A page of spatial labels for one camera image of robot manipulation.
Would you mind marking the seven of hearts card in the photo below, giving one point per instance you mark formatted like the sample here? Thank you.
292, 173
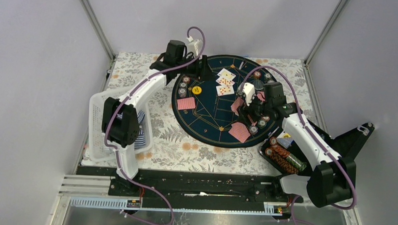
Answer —
223, 90

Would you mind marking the blue chip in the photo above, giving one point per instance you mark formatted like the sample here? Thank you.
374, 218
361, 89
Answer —
261, 124
183, 85
267, 76

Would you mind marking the black poker chip case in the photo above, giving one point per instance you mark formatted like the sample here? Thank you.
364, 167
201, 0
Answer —
347, 144

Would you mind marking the red chip rows in case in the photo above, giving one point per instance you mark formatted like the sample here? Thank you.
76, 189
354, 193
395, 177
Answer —
283, 158

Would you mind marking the playing card deck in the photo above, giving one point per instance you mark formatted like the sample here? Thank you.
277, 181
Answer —
284, 139

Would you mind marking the pink sponge block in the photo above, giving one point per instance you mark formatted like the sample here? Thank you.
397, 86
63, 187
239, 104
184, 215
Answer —
236, 104

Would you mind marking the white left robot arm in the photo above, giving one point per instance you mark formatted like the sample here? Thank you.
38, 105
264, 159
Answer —
120, 123

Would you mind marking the round dark poker mat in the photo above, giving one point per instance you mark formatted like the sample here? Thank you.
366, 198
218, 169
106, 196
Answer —
210, 121

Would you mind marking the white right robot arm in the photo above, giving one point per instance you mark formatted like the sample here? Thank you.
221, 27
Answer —
332, 179

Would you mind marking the nine of hearts card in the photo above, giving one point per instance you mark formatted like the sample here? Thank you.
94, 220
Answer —
224, 81

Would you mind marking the white plastic laundry basket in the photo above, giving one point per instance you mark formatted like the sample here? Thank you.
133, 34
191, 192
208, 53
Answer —
98, 151

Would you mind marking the red card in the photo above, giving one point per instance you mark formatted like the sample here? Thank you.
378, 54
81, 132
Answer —
239, 131
186, 103

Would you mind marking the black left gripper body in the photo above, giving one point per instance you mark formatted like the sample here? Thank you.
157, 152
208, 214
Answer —
194, 69

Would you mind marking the yellow big blind button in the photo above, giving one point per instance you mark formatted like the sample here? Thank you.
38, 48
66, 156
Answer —
196, 90

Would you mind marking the red cards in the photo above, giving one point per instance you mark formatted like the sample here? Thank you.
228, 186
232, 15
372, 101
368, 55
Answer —
261, 96

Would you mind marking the red five chip stack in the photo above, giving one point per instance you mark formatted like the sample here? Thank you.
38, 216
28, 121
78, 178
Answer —
265, 118

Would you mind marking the grey chip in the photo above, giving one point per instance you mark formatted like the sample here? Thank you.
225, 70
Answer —
253, 130
182, 92

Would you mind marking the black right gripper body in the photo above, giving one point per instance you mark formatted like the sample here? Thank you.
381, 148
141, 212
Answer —
256, 109

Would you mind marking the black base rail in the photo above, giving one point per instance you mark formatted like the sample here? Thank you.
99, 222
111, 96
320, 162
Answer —
195, 190

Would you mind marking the blue white striped cloth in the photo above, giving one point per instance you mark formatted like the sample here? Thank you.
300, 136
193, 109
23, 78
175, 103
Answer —
140, 141

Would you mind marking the ace of clubs card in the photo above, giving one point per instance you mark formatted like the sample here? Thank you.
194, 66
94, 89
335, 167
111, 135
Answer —
226, 74

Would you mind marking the clear dealer button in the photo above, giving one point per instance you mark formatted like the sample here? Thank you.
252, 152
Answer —
258, 85

